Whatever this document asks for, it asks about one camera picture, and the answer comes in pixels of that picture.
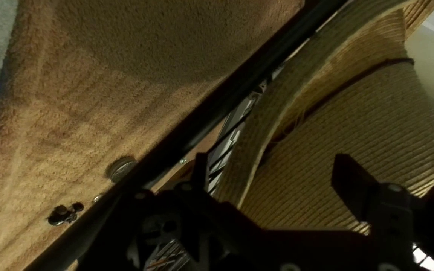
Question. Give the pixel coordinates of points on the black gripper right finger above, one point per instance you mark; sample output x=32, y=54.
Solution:
x=355, y=185

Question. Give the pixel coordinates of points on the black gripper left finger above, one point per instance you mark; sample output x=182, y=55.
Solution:
x=201, y=170

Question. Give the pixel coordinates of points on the brown straw hat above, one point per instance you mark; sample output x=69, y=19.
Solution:
x=358, y=129

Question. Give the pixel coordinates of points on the black metal shelf rack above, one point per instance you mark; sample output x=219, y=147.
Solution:
x=212, y=106

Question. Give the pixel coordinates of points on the small black clip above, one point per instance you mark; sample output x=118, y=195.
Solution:
x=64, y=212

